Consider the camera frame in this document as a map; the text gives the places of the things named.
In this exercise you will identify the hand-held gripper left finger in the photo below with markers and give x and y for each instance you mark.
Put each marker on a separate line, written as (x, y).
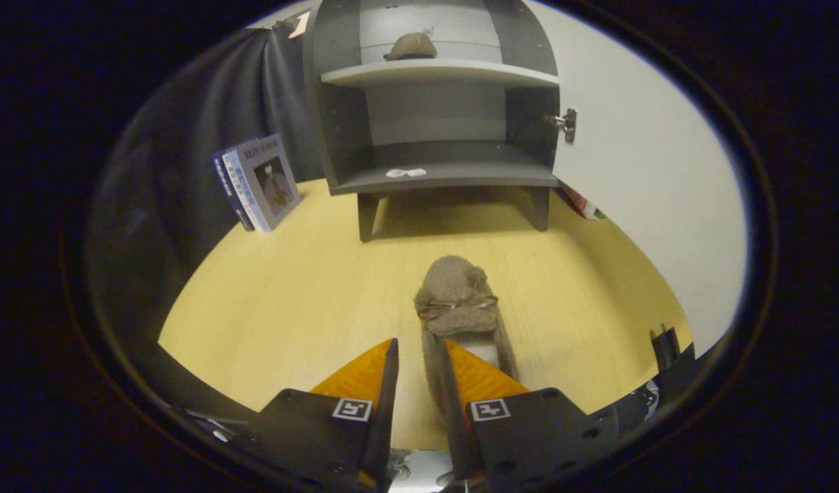
(386, 397)

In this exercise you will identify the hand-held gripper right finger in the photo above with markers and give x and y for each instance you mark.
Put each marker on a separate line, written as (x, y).
(453, 411)

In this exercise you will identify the brown fuzzy slipper shoe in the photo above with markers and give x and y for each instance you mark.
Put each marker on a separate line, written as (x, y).
(455, 291)
(411, 46)

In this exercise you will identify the grey shoe cabinet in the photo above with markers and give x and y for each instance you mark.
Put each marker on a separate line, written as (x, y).
(344, 130)

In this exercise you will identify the white shoe cabinet door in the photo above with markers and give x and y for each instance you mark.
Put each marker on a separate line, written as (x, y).
(652, 178)

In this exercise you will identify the metal door hinge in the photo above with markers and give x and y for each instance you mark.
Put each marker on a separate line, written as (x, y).
(565, 123)

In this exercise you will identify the black clip stand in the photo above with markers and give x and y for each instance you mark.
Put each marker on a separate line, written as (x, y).
(667, 349)

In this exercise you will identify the white and blue book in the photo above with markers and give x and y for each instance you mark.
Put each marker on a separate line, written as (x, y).
(272, 181)

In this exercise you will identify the red and green packet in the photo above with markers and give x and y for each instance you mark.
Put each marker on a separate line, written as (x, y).
(583, 203)

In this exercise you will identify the dark blue book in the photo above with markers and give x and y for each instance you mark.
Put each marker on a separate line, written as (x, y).
(229, 188)

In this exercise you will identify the black backdrop cloth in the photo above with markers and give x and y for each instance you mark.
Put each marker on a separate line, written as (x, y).
(186, 150)

